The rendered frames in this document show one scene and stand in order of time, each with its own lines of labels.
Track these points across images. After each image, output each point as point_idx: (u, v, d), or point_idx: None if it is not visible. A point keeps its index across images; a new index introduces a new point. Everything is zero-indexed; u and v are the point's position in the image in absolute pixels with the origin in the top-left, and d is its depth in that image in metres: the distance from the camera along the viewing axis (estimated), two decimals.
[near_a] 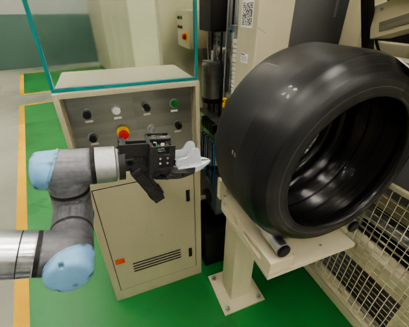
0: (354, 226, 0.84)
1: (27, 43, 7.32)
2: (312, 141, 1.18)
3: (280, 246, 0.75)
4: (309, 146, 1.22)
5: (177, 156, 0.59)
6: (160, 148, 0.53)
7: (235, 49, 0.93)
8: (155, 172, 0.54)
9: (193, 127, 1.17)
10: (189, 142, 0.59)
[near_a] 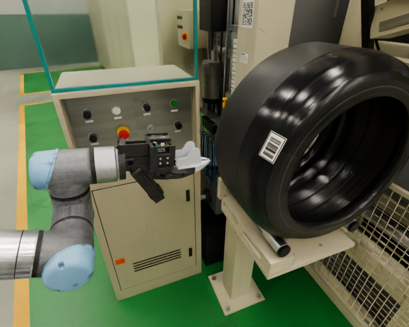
0: (355, 226, 0.84)
1: (27, 43, 7.32)
2: (312, 141, 1.18)
3: (284, 244, 0.75)
4: (309, 146, 1.22)
5: (177, 156, 0.59)
6: (160, 148, 0.53)
7: (235, 49, 0.93)
8: (155, 172, 0.54)
9: (193, 127, 1.17)
10: (189, 142, 0.59)
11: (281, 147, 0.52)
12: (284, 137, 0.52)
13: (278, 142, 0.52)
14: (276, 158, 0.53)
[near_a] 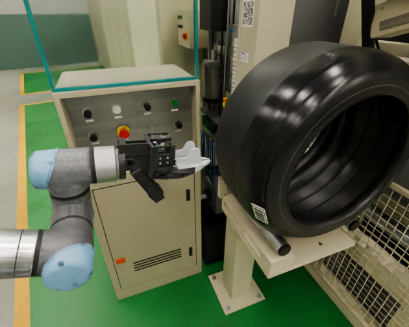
0: (354, 227, 0.84)
1: (27, 43, 7.32)
2: (313, 141, 1.18)
3: (282, 253, 0.78)
4: (310, 146, 1.22)
5: (177, 156, 0.60)
6: (160, 148, 0.53)
7: (235, 48, 0.93)
8: (155, 172, 0.54)
9: (194, 126, 1.17)
10: (189, 142, 0.59)
11: (265, 215, 0.61)
12: (261, 209, 0.61)
13: (261, 211, 0.62)
14: (267, 221, 0.63)
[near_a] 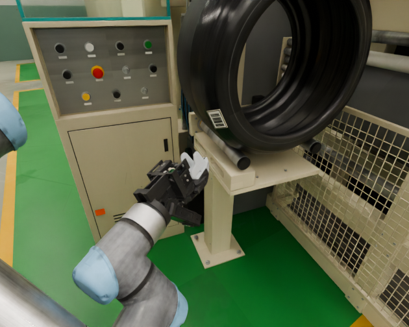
0: (315, 148, 0.86)
1: (24, 34, 7.34)
2: None
3: (236, 165, 0.78)
4: None
5: None
6: None
7: None
8: (186, 195, 0.51)
9: (169, 72, 1.19)
10: (182, 154, 0.58)
11: (221, 116, 0.66)
12: (217, 110, 0.65)
13: (217, 114, 0.66)
14: (225, 123, 0.67)
